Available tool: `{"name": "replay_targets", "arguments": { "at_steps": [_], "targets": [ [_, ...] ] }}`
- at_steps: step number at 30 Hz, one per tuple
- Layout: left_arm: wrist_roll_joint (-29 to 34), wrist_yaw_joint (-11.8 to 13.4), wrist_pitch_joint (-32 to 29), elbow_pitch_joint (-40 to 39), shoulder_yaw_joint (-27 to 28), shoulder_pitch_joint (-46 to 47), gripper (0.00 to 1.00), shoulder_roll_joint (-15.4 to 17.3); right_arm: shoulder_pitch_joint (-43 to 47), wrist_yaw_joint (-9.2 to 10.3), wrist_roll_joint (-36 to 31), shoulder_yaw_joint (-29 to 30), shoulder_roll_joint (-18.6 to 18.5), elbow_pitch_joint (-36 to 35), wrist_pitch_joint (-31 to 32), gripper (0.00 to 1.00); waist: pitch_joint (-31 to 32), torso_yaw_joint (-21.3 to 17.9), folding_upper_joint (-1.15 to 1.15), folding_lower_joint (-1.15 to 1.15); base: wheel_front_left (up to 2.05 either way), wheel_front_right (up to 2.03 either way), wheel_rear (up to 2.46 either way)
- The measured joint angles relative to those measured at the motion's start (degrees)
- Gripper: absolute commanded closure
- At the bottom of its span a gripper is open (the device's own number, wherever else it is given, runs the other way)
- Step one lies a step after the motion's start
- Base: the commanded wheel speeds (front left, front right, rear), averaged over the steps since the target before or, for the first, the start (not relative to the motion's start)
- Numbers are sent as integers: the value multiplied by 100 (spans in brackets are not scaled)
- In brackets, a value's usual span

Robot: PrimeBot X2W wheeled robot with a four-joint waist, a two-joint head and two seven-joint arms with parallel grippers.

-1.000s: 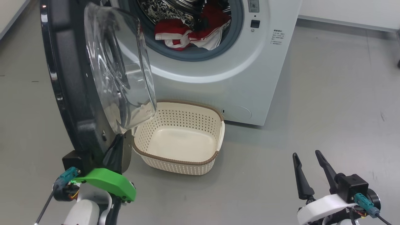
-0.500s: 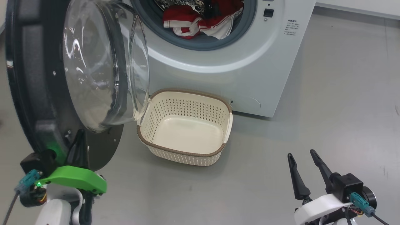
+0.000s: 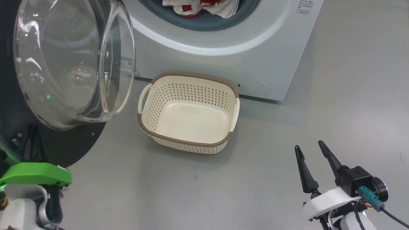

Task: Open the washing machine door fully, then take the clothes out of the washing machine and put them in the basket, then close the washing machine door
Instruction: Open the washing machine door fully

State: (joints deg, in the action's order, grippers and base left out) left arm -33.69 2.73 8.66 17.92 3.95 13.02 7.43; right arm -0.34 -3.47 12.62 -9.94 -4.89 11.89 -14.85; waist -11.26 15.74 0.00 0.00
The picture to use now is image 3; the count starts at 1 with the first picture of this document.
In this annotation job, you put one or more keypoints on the cream perforated laundry basket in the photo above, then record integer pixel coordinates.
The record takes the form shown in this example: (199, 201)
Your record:
(191, 121)

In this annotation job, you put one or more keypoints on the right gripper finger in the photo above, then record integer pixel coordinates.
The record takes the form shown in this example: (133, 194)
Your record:
(306, 175)
(332, 161)

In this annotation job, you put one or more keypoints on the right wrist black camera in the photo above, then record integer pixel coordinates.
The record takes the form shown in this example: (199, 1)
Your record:
(358, 179)

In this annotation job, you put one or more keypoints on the red jersey with number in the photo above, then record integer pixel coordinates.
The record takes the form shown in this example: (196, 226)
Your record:
(182, 8)

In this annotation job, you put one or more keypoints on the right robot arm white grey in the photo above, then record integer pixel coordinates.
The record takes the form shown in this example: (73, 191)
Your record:
(348, 223)

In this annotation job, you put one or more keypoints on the blue energy label sticker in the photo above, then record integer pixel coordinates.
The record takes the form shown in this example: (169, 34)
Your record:
(129, 65)

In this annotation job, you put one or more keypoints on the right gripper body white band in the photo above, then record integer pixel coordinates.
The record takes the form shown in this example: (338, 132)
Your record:
(329, 199)

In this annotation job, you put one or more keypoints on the glass washing machine door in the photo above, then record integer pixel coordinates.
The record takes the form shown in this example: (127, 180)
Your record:
(64, 64)

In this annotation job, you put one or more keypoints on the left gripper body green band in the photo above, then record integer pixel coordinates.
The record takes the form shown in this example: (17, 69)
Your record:
(35, 174)

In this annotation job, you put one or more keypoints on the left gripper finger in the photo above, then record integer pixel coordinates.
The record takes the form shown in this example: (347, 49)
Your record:
(28, 147)
(35, 147)

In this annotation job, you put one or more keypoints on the white front-load washing machine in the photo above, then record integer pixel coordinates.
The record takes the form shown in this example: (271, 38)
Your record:
(255, 48)

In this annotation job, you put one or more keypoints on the printed text notice sticker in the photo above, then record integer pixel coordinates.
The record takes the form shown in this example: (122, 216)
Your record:
(303, 6)

